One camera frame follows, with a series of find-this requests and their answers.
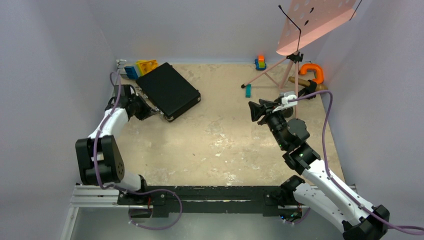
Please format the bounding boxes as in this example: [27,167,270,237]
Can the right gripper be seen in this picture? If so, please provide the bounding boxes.
[248,99,288,150]

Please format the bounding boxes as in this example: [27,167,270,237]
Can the black poker chip case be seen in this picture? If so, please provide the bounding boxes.
[135,62,201,122]

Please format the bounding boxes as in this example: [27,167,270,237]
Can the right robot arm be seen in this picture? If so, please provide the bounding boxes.
[248,99,390,240]

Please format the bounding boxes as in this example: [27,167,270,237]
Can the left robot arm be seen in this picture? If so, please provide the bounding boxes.
[75,84,155,205]

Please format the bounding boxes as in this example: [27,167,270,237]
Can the teal block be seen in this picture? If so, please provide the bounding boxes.
[245,84,252,98]

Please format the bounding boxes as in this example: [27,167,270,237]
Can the blue yellow lego bricks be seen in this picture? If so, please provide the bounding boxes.
[123,59,158,80]

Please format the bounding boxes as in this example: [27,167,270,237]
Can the wooden rolling pin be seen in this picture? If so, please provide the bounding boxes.
[297,78,328,92]

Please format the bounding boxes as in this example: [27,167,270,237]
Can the orange C-clamp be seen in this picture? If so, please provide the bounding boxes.
[299,63,325,86]

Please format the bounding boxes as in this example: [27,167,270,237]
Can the pink music stand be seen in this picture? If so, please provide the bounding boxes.
[240,0,361,95]

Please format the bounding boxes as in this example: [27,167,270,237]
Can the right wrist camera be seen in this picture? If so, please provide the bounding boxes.
[272,91,298,113]

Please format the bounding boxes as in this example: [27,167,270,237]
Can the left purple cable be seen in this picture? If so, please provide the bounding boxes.
[93,71,184,232]

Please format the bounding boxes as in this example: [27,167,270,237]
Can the purple cable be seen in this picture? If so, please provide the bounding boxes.
[283,90,424,237]
[93,71,184,232]

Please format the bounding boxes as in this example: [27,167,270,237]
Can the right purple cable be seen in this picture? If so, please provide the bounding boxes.
[283,90,424,237]

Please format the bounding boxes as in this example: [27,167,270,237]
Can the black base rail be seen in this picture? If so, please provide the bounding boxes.
[117,185,303,220]

